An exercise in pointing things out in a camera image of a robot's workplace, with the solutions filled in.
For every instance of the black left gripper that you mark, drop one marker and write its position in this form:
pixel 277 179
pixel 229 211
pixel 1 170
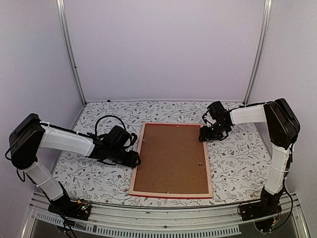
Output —
pixel 132 161

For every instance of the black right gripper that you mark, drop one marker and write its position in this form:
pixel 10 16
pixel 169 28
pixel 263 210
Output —
pixel 206 136

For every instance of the brown backing board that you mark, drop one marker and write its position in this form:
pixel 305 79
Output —
pixel 173 158

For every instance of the red wooden picture frame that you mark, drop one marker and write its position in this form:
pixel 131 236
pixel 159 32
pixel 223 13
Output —
pixel 135 178

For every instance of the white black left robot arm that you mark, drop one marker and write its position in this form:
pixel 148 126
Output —
pixel 112 148

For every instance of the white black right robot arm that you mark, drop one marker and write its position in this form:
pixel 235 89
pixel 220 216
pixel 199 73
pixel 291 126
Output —
pixel 283 127

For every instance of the floral patterned table mat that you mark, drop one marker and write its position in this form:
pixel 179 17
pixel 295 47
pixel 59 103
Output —
pixel 239 165

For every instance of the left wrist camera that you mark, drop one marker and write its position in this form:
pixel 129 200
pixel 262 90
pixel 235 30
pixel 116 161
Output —
pixel 133 139

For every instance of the aluminium front rail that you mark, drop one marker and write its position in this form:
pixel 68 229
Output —
pixel 114 221

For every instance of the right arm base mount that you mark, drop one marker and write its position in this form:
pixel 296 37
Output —
pixel 268 205

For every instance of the right aluminium corner post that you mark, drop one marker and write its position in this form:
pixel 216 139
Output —
pixel 259 51

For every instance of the aluminium corner post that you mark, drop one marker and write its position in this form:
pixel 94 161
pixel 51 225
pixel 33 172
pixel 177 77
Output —
pixel 259 51
pixel 69 50

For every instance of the left aluminium corner post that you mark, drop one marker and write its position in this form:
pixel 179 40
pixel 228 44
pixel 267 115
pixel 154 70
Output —
pixel 69 50

